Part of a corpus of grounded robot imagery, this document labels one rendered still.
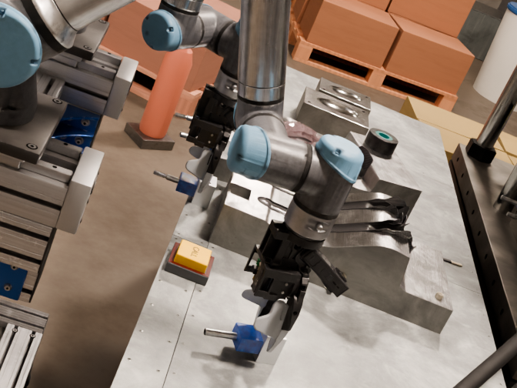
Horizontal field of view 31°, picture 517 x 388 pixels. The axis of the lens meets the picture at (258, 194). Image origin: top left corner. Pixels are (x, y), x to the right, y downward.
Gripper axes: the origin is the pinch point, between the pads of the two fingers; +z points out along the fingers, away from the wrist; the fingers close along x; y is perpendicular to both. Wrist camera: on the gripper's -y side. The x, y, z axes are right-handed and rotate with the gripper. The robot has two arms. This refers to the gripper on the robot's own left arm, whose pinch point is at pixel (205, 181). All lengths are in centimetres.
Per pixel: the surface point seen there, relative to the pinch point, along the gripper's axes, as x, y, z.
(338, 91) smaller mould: -98, -37, 0
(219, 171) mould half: -13.3, -3.2, 2.5
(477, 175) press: -89, -86, 6
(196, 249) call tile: 27.4, -0.8, 1.1
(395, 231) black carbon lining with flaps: 12.5, -37.7, -9.8
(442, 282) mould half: 9, -53, -1
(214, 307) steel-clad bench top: 38.3, -6.4, 4.8
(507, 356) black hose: 35, -60, -4
